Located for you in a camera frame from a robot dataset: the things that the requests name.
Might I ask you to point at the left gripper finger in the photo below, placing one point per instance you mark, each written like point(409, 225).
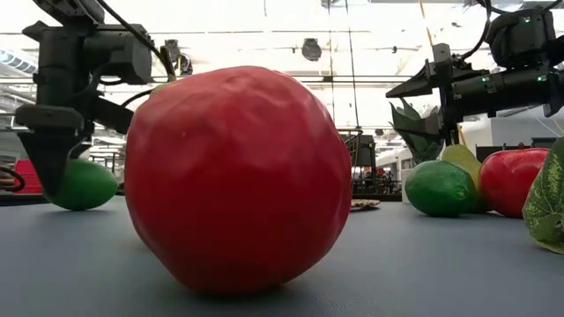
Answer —
point(48, 149)
point(112, 115)

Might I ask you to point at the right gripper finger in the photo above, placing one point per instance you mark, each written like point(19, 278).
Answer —
point(423, 91)
point(425, 79)

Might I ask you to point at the large green lime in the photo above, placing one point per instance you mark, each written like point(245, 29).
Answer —
point(440, 189)
point(88, 187)

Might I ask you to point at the green apple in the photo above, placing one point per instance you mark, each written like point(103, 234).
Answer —
point(462, 160)

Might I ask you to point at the red apple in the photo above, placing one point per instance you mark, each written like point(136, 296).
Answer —
point(506, 180)

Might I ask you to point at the black grapes with leaf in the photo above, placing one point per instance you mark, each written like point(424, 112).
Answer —
point(548, 202)

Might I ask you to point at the red strawberry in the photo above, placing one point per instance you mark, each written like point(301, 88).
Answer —
point(238, 185)

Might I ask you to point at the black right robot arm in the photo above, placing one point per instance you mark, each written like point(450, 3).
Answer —
point(524, 39)

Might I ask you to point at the red storage bins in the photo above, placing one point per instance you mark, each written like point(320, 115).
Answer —
point(27, 176)

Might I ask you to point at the potted plant in white pot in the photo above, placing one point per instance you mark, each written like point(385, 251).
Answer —
point(414, 136)

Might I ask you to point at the round woven placemat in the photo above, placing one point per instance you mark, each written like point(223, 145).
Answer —
point(365, 204)

